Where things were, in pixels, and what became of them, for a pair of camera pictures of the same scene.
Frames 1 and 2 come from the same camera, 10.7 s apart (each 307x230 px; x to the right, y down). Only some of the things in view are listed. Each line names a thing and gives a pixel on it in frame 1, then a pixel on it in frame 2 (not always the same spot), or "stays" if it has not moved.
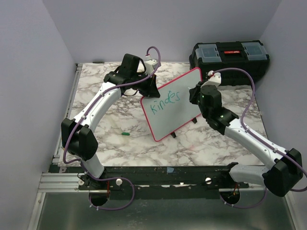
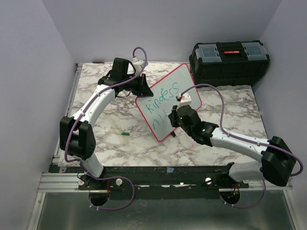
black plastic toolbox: (251, 55) stays
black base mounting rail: (186, 182) stays
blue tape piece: (170, 170) stays
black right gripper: (194, 92) → (173, 115)
